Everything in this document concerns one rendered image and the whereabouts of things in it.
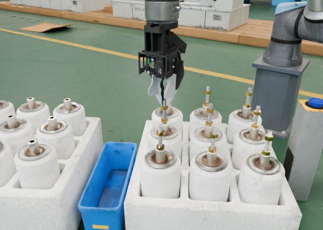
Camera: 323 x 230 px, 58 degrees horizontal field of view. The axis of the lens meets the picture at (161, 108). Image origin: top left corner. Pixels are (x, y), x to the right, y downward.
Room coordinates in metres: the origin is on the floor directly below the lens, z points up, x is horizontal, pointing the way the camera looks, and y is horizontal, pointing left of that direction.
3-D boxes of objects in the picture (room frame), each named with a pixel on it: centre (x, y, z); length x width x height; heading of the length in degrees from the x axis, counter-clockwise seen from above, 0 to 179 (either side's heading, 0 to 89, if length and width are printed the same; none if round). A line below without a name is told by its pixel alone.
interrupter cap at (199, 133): (0.66, -0.13, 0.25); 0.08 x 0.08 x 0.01
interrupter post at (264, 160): (0.53, -0.23, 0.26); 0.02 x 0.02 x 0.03
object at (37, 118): (0.83, 0.41, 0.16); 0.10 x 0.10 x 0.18
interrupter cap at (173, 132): (0.67, -0.01, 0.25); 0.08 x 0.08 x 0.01
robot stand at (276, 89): (1.15, -0.49, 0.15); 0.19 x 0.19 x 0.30; 56
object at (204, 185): (0.54, -0.12, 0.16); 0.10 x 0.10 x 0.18
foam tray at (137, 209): (0.66, -0.13, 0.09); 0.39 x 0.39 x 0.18; 85
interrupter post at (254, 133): (0.65, -0.24, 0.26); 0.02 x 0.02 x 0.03
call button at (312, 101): (0.71, -0.42, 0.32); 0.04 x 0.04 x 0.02
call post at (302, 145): (0.71, -0.42, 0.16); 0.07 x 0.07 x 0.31; 85
